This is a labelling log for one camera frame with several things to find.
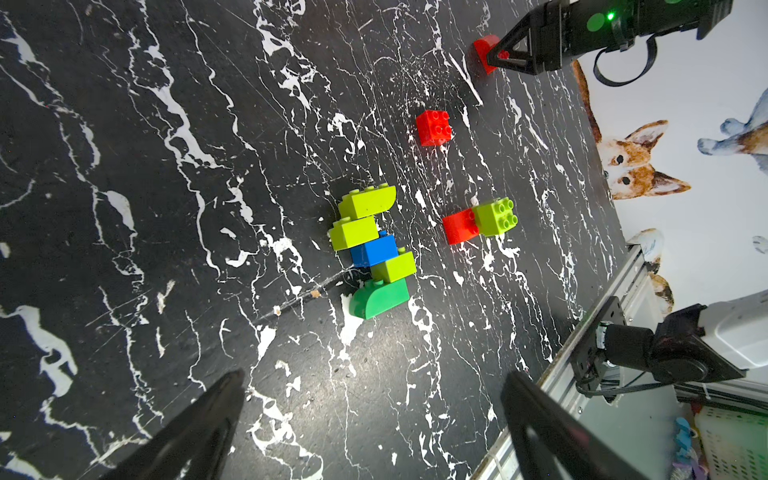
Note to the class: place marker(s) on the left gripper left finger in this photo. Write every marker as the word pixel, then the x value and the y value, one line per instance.
pixel 196 442

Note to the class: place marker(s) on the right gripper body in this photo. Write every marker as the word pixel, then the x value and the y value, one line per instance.
pixel 554 45

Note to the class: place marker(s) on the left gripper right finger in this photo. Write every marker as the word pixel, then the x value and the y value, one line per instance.
pixel 549 443

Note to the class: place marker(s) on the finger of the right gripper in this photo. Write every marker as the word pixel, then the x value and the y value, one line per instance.
pixel 524 43
pixel 528 65

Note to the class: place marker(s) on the small red lego brick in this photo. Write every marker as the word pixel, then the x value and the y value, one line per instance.
pixel 434 128

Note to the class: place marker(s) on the lime lego brick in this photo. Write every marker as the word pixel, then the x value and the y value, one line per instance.
pixel 367 202
pixel 347 233
pixel 496 217
pixel 396 268

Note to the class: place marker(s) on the dark green lego brick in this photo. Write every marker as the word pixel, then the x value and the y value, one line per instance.
pixel 377 296

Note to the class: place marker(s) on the blue lego brick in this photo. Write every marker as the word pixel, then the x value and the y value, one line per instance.
pixel 374 252

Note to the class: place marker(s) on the lime lego brick back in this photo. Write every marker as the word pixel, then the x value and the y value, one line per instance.
pixel 347 233

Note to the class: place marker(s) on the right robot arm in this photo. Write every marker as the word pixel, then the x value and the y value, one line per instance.
pixel 614 25

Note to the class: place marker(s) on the aluminium front rail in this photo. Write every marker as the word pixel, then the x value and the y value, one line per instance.
pixel 558 380

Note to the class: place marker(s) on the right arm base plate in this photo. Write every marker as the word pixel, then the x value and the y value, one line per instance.
pixel 588 360

